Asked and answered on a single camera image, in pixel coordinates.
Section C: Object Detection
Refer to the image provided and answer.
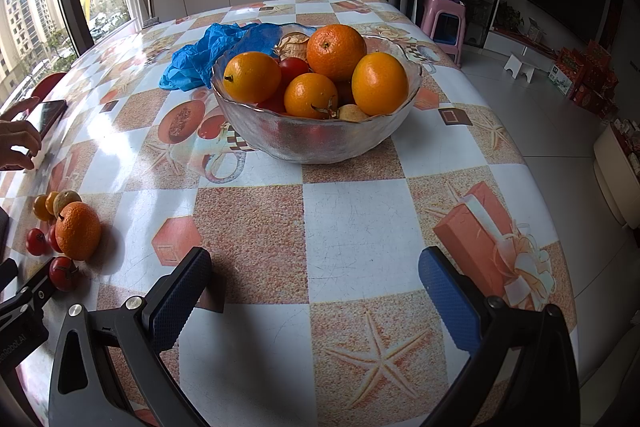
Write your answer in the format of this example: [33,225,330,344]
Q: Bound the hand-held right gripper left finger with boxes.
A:
[48,247,213,427]

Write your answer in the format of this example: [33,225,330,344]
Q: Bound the orange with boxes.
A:
[306,24,367,82]
[283,73,339,119]
[223,52,282,104]
[55,201,102,262]
[351,52,409,116]

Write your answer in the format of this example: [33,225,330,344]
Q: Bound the apartment buildings outside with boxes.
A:
[0,0,131,108]

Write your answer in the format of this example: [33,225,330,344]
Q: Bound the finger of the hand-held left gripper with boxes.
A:
[0,257,56,320]
[0,258,19,293]

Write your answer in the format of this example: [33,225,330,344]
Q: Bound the black smartphone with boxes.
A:
[25,99,68,140]

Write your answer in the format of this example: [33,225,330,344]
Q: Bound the stack of red gift boxes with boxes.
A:
[547,39,621,118]

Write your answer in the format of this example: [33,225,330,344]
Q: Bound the blue plastic bag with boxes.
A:
[159,22,317,92]

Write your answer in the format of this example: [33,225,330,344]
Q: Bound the small yellow-green fruit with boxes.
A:
[53,190,82,214]

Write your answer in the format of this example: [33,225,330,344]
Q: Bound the potted plant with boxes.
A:
[495,3,526,32]

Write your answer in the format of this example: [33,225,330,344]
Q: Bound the person's left hand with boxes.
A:
[0,97,45,171]

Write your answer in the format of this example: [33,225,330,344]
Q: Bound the dried brown peel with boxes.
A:
[274,32,311,62]

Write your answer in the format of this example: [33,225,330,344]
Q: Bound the pink plastic stool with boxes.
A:
[419,0,467,68]

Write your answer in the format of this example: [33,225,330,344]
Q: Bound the dark red tomato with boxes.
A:
[334,79,356,106]

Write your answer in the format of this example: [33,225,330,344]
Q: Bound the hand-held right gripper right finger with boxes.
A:
[418,246,581,427]

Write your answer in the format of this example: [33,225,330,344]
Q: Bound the cream round furniture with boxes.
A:
[593,119,640,228]

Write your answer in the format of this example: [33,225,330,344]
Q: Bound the white and green box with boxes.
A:
[548,63,573,95]

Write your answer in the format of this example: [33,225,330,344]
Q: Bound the small white step stool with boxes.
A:
[502,51,540,80]

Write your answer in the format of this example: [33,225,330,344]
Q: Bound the glass bowl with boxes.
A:
[210,23,423,165]

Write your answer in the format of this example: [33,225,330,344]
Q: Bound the white low tv cabinet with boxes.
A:
[487,27,558,60]

